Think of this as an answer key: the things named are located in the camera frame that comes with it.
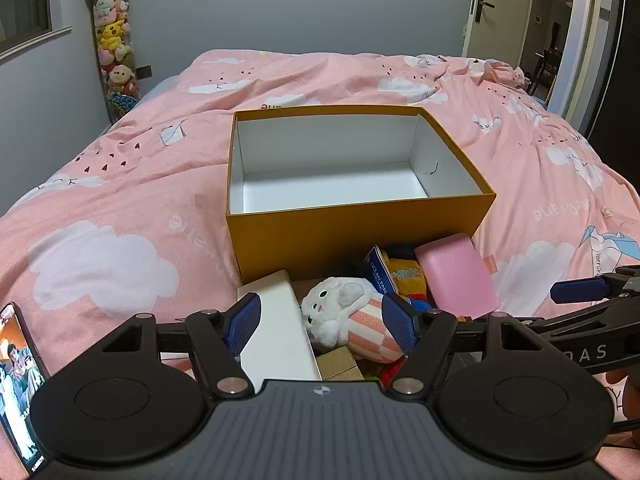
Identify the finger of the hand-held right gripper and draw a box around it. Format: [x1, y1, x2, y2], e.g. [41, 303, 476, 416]
[550, 266, 640, 306]
[520, 294, 640, 330]

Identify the long white box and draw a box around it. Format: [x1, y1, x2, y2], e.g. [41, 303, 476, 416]
[236, 269, 324, 384]

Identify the pink leather case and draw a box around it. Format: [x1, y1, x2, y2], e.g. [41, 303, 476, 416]
[414, 233, 500, 320]

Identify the white bunny plush toy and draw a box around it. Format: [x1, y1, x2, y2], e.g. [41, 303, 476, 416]
[300, 276, 408, 364]

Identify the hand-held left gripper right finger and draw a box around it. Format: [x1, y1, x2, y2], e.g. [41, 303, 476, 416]
[381, 291, 544, 400]

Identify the person's right hand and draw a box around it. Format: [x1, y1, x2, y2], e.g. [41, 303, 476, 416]
[602, 365, 640, 423]

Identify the metal door handle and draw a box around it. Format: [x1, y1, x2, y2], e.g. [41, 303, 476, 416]
[470, 0, 496, 24]

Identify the blue paper hang tag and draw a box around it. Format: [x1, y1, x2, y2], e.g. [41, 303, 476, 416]
[363, 246, 399, 295]

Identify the grey bed sheet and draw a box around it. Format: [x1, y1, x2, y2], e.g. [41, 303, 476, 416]
[136, 75, 182, 107]

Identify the clear tube of plush toys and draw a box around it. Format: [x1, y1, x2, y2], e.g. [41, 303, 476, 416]
[84, 0, 142, 124]

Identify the smartphone with lit screen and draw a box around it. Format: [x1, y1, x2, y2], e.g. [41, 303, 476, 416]
[0, 301, 51, 477]

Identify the orange cardboard box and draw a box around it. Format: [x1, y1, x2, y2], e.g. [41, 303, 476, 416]
[225, 105, 497, 283]

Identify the pink cloud-print duvet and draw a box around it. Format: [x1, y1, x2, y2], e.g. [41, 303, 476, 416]
[0, 49, 640, 467]

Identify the black wardrobe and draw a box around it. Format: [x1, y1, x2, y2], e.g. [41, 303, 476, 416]
[584, 0, 640, 183]

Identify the white door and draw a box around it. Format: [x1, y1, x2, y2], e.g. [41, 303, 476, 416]
[460, 0, 540, 69]

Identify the dark wooden chair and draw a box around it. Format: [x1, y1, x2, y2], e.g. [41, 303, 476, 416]
[529, 47, 562, 97]

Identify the red yellow knitted toy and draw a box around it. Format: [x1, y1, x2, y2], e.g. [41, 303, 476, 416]
[364, 356, 407, 389]

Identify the small gold box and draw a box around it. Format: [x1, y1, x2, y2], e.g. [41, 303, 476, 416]
[315, 344, 366, 382]

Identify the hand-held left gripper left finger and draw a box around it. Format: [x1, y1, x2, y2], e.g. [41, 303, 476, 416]
[98, 292, 263, 397]

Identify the yellow plush toy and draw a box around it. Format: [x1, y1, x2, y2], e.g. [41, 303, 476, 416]
[385, 244, 437, 312]

